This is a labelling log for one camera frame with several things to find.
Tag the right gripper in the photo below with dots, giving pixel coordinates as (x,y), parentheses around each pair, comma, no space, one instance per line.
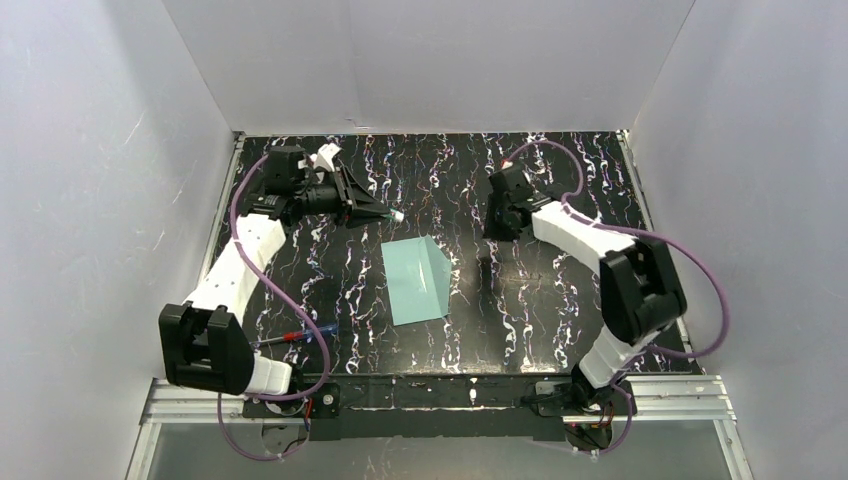
(502,223)

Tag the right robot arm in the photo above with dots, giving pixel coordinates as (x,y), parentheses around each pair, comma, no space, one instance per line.
(640,290)

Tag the green white glue stick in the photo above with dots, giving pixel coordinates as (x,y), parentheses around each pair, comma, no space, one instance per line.
(396,216)

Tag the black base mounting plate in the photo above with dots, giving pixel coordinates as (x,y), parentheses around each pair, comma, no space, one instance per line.
(542,407)

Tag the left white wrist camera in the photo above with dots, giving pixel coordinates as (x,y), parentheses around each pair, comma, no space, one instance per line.
(323,161)

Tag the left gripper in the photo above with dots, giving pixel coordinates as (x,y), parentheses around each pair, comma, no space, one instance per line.
(345,196)

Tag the teal envelope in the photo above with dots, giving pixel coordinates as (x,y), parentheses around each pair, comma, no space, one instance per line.
(418,276)

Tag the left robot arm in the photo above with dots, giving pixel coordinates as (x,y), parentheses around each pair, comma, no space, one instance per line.
(203,343)

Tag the blue red screwdriver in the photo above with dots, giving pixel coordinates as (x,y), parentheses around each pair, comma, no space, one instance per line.
(303,335)

